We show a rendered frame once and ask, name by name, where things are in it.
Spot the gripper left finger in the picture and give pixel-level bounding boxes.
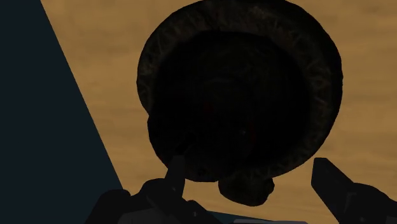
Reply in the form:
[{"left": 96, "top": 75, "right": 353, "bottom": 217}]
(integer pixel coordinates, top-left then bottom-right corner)
[{"left": 85, "top": 155, "right": 223, "bottom": 224}]

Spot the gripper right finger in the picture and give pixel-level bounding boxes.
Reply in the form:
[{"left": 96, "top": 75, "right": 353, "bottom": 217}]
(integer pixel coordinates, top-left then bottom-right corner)
[{"left": 310, "top": 157, "right": 397, "bottom": 224}]

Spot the dark round bowl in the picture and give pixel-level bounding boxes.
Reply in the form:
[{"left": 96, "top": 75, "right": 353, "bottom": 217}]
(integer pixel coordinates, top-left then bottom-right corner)
[{"left": 136, "top": 0, "right": 344, "bottom": 183}]

